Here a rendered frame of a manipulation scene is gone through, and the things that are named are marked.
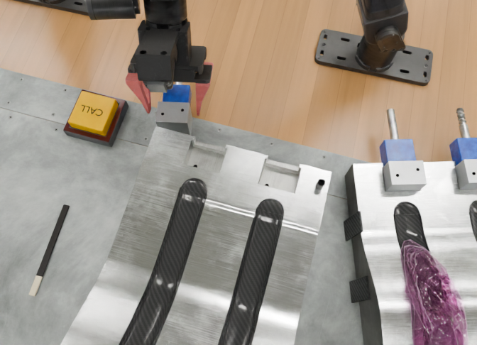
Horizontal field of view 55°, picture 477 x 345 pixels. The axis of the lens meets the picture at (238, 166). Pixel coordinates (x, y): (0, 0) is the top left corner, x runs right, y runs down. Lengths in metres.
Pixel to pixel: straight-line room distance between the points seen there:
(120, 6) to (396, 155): 0.43
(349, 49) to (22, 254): 0.63
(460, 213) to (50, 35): 0.75
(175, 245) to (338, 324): 0.26
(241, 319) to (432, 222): 0.30
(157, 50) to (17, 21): 0.43
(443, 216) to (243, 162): 0.30
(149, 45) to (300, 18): 0.37
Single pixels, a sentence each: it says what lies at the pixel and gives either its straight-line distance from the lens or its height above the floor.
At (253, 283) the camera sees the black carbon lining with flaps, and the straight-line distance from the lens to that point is 0.61.
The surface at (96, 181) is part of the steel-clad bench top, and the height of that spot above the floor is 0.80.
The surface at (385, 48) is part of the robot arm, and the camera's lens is 0.76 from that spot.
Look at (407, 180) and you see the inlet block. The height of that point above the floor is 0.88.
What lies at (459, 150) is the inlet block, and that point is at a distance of 0.74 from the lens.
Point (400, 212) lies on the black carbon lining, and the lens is 0.70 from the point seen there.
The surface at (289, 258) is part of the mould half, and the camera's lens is 0.61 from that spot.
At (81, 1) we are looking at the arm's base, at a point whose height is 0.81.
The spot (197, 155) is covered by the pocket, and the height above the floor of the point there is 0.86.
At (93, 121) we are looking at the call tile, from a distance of 0.76.
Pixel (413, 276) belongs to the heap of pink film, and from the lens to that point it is 0.63.
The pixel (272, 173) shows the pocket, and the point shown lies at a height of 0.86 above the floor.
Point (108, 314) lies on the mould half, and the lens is 0.60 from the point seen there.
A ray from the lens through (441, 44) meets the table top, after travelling 0.92.
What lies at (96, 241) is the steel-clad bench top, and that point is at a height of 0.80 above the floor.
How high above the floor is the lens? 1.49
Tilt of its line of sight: 69 degrees down
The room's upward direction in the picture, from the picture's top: straight up
